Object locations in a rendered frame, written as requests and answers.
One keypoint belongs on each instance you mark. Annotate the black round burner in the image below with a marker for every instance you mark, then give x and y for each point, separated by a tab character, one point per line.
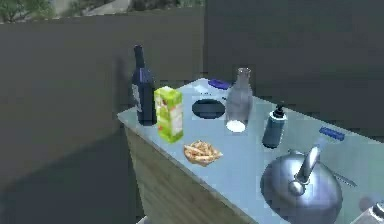
208	108

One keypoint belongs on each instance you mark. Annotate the green juice carton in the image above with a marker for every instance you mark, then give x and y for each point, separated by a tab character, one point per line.
169	115

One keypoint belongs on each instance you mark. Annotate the blue sponge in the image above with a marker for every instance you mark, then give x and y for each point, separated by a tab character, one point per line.
219	83
331	133

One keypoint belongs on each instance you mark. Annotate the plate of fried food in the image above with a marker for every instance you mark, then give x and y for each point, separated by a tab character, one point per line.
201	152

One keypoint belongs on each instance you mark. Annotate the clear glass bottle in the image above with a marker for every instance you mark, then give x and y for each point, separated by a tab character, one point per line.
239	100

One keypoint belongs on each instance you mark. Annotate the dark blue wine bottle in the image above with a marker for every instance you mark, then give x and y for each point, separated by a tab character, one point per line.
144	96

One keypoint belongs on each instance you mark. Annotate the wooden counter with pale top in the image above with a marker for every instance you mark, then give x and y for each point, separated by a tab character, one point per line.
233	166

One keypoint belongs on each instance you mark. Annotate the teal soap dispenser bottle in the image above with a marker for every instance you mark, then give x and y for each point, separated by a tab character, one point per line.
273	128

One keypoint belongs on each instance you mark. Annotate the steel sink faucet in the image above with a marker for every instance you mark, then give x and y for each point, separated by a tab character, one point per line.
308	166

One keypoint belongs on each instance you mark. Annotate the steel sink basin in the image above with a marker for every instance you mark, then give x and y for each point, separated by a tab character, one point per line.
320	196

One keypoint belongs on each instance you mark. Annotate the grey metal utensil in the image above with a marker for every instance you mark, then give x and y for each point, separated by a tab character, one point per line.
345	179

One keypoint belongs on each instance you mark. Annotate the grey metal appliance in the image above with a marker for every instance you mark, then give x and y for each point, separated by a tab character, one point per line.
371	213

